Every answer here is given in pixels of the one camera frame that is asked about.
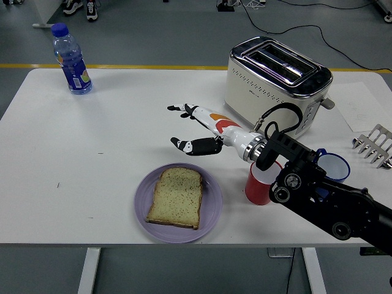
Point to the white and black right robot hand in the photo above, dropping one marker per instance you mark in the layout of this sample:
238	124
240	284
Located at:
228	131

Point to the cream and chrome toaster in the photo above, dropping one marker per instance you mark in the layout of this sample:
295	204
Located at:
263	92

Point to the bread slice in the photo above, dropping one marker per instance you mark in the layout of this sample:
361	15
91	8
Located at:
176	199

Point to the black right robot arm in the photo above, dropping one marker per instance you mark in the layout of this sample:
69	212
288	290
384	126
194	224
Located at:
306	190

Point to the purple plate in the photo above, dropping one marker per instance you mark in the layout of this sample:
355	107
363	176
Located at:
211	208

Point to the red mug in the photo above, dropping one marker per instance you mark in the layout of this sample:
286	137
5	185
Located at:
255	190

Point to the blue mug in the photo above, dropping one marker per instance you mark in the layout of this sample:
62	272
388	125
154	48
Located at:
337	167

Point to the black power strip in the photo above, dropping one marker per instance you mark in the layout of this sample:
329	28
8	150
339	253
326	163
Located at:
226	7

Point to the white paper sheet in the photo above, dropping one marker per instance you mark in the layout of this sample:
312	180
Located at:
355	104

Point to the metal toast rack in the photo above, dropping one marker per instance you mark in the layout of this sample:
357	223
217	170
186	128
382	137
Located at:
378	144

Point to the white table leg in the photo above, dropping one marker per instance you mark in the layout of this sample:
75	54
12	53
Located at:
314	269
89	269

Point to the blue water bottle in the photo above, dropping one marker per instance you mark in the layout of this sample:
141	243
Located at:
75	73

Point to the black and white sneaker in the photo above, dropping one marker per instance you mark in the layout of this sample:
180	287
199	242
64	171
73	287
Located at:
91	10
73	6

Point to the black table control panel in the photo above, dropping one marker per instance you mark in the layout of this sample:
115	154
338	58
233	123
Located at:
369	251

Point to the grey metal stand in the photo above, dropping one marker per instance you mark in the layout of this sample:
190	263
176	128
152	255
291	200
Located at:
385	10

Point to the clear bracket under table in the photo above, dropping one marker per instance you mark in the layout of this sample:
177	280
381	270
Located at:
280	253

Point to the white desk leg frame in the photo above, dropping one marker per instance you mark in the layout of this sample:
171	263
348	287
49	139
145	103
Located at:
44	15

